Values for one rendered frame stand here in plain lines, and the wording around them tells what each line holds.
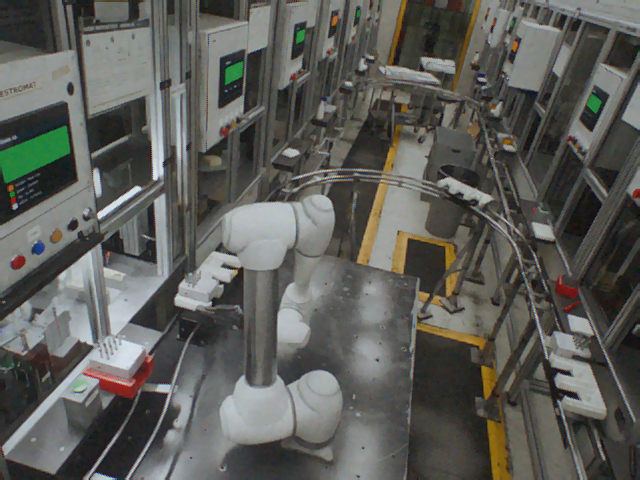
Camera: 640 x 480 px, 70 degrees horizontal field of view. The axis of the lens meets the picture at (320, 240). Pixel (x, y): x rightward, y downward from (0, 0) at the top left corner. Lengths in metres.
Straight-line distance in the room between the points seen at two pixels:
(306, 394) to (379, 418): 0.42
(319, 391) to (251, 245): 0.53
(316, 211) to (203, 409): 0.87
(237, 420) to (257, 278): 0.44
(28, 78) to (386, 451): 1.50
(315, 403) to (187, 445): 0.46
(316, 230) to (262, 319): 0.30
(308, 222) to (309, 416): 0.62
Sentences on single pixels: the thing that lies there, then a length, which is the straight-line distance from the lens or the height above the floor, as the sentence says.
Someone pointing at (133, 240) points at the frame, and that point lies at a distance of 2.03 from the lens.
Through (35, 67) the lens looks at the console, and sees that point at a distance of 1.17.
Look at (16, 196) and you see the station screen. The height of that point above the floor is 1.58.
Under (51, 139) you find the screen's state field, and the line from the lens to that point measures 1.19.
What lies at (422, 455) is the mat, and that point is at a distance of 2.66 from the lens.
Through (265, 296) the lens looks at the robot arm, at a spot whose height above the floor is 1.26.
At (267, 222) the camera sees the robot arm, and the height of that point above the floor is 1.47.
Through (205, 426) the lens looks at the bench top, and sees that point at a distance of 1.74.
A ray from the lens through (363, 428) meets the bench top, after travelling 1.80.
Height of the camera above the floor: 2.10
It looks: 32 degrees down
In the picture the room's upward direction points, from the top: 10 degrees clockwise
